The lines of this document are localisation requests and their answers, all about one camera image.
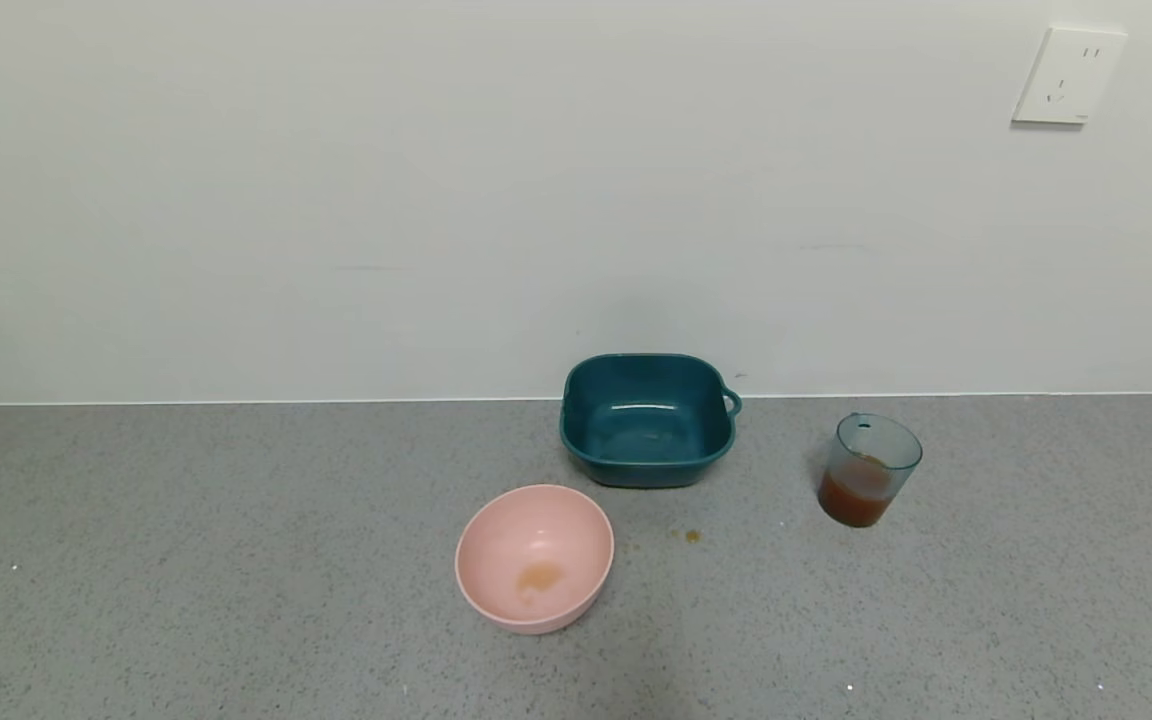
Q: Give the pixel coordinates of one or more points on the brown liquid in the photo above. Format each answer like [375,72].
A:
[856,500]

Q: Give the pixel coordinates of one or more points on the clear blue ribbed cup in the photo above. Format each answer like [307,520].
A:
[881,445]

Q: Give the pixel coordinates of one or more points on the pink round bowl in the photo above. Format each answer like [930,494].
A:
[536,530]

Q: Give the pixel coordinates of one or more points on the teal square plastic basin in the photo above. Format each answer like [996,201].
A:
[646,460]

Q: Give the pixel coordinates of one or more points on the white wall socket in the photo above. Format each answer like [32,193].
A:
[1068,75]

